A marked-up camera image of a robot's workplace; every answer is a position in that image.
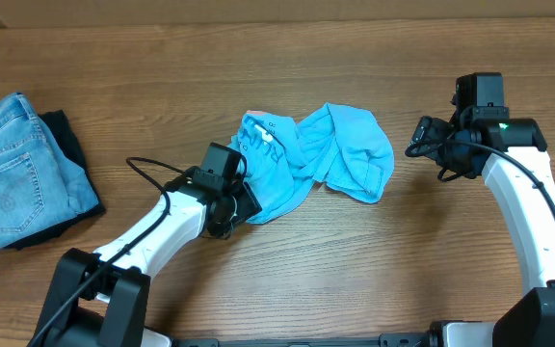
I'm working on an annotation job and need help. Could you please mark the light blue printed t-shirt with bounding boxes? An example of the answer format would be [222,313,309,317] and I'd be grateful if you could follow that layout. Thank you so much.
[228,103,395,225]

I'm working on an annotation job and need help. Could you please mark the folded blue denim jeans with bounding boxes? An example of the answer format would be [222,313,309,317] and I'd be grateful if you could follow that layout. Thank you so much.
[0,93,98,250]

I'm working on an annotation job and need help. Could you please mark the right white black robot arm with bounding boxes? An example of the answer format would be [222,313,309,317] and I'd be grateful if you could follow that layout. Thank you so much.
[405,72,555,346]

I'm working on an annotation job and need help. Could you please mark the folded black garment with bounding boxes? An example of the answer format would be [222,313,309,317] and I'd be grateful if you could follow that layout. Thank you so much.
[6,110,106,251]

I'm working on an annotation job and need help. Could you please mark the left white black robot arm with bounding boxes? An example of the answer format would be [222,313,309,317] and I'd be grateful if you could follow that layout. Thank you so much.
[30,160,260,347]

